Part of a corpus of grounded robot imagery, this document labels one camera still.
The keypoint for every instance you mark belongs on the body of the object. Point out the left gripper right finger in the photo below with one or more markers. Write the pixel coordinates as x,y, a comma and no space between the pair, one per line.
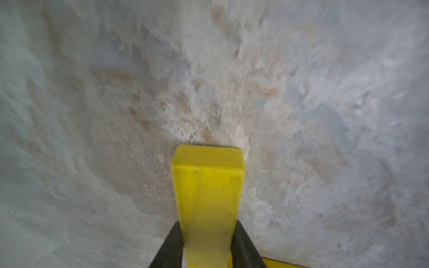
241,241

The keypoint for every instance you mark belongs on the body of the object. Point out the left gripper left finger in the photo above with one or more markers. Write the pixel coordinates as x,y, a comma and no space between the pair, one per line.
170,254

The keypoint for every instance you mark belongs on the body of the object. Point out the yellow block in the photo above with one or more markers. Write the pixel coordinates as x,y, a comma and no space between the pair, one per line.
281,264
208,183

